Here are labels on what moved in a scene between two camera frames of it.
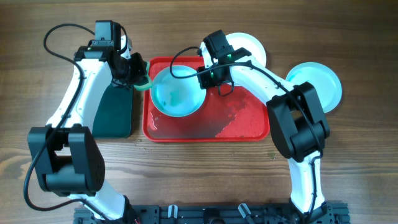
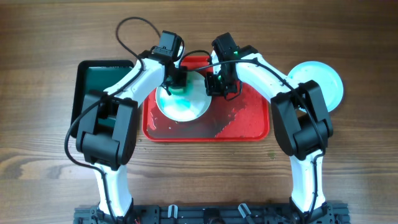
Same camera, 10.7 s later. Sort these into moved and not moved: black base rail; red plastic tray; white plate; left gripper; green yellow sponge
Moved: left gripper; white plate; green yellow sponge
Not moved: red plastic tray; black base rail
